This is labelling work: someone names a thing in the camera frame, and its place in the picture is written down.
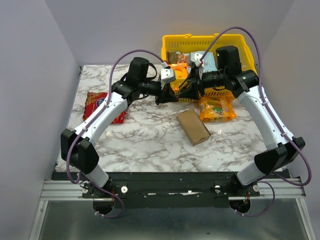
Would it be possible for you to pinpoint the light blue cassava chips bag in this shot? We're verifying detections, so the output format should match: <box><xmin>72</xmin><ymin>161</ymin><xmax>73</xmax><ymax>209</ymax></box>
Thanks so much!
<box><xmin>174</xmin><ymin>50</ymin><xmax>221</xmax><ymax>75</ymax></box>

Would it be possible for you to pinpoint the brown cardboard express box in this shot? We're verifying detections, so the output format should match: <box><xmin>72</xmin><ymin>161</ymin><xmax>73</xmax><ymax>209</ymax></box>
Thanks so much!
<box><xmin>176</xmin><ymin>108</ymin><xmax>211</xmax><ymax>146</ymax></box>

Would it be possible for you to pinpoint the orange Scrub Daddy sponge box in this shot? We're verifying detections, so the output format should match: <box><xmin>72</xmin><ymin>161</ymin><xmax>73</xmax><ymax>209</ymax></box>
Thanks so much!
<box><xmin>169</xmin><ymin>63</ymin><xmax>188</xmax><ymax>81</ymax></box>

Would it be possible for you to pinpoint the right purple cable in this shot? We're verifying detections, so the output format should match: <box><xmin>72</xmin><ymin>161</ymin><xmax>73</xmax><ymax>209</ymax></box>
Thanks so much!
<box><xmin>199</xmin><ymin>26</ymin><xmax>313</xmax><ymax>217</ymax></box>

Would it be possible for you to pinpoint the yellow utility knife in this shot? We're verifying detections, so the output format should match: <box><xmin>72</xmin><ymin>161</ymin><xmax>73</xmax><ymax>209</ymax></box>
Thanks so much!
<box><xmin>174</xmin><ymin>81</ymin><xmax>189</xmax><ymax>97</ymax></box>

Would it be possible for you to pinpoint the orange mango candy bag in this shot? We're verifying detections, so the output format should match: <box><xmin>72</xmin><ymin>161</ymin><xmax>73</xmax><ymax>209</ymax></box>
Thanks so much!
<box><xmin>198</xmin><ymin>97</ymin><xmax>237</xmax><ymax>123</ymax></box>

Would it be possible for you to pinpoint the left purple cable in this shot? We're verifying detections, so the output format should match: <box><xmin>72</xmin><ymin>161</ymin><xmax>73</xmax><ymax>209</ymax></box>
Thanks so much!
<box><xmin>66</xmin><ymin>49</ymin><xmax>168</xmax><ymax>218</ymax></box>

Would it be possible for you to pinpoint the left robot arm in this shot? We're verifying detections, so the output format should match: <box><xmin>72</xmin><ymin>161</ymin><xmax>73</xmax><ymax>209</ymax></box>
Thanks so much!
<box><xmin>60</xmin><ymin>57</ymin><xmax>178</xmax><ymax>198</ymax></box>

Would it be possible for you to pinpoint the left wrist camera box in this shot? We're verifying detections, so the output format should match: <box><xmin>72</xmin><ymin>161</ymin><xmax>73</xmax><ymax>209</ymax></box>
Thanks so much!
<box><xmin>160</xmin><ymin>68</ymin><xmax>176</xmax><ymax>89</ymax></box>

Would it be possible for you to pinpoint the aluminium frame rail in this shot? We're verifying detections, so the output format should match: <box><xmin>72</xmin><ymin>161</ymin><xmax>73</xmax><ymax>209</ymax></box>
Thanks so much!
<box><xmin>29</xmin><ymin>178</ymin><xmax>316</xmax><ymax>240</ymax></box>

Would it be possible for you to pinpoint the yellow plastic shopping basket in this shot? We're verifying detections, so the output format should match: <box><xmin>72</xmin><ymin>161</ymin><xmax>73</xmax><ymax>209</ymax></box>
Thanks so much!
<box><xmin>161</xmin><ymin>33</ymin><xmax>257</xmax><ymax>101</ymax></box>

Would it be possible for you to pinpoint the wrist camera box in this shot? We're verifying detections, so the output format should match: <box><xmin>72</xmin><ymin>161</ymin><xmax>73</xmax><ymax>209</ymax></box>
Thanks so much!
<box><xmin>187</xmin><ymin>52</ymin><xmax>204</xmax><ymax>67</ymax></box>
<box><xmin>160</xmin><ymin>68</ymin><xmax>176</xmax><ymax>89</ymax></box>

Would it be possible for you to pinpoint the red snack bag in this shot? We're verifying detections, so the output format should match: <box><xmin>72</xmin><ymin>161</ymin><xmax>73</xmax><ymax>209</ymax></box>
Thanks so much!
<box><xmin>82</xmin><ymin>91</ymin><xmax>126</xmax><ymax>125</ymax></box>

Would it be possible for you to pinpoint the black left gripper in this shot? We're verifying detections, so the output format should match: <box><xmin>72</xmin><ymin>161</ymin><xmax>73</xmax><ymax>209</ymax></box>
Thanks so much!
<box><xmin>138</xmin><ymin>79</ymin><xmax>179</xmax><ymax>106</ymax></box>

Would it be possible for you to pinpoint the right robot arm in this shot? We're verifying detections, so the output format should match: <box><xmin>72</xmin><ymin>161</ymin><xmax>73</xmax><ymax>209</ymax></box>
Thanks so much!
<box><xmin>178</xmin><ymin>45</ymin><xmax>306</xmax><ymax>196</ymax></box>

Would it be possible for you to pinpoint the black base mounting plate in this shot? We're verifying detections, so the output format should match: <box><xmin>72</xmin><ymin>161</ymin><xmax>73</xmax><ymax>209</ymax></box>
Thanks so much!
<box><xmin>41</xmin><ymin>172</ymin><xmax>294</xmax><ymax>212</ymax></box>

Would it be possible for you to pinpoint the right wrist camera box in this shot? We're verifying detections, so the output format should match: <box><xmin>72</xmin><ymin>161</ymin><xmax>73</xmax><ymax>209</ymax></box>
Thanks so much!
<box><xmin>187</xmin><ymin>52</ymin><xmax>204</xmax><ymax>67</ymax></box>

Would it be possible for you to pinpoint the purple cable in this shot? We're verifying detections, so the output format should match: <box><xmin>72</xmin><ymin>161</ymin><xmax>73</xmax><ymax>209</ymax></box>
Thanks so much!
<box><xmin>66</xmin><ymin>49</ymin><xmax>168</xmax><ymax>218</ymax></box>
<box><xmin>199</xmin><ymin>26</ymin><xmax>313</xmax><ymax>217</ymax></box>

